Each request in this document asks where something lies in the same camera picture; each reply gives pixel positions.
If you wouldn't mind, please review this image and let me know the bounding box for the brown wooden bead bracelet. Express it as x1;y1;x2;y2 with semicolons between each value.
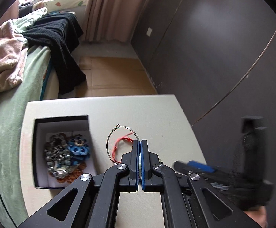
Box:
56;162;88;184

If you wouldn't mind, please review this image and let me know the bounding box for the silver sparkly chain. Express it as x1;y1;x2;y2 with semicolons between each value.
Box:
43;147;72;179

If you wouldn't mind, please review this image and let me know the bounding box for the blue flower bead bracelet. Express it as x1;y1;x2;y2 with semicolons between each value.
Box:
67;134;92;165

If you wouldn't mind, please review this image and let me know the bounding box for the black square jewelry box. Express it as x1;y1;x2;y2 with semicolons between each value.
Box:
32;115;97;189

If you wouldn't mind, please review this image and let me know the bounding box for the red braided string bracelet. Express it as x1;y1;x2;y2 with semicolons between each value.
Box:
111;134;135;163

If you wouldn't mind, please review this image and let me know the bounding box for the dark green bead bracelet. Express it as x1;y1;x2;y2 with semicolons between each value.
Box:
43;132;68;152

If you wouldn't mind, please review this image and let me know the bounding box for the silver hoop ring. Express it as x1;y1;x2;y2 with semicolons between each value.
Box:
106;123;141;165

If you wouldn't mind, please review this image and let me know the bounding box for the person right hand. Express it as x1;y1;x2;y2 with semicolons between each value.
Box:
244;206;268;228

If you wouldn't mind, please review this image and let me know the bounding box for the white low table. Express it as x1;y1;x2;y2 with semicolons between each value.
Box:
19;95;205;215

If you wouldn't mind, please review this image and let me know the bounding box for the green bed sheet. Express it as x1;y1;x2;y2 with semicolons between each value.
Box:
0;8;50;227

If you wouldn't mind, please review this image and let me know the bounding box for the black knitted garment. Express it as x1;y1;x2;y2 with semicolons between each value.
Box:
22;12;86;95

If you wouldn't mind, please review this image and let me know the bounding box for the pink crumpled blanket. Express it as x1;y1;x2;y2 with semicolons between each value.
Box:
0;20;28;92

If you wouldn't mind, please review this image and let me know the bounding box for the pink right curtain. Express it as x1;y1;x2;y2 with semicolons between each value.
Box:
83;0;149;42

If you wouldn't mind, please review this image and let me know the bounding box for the white wall socket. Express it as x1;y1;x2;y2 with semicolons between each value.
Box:
146;27;152;37

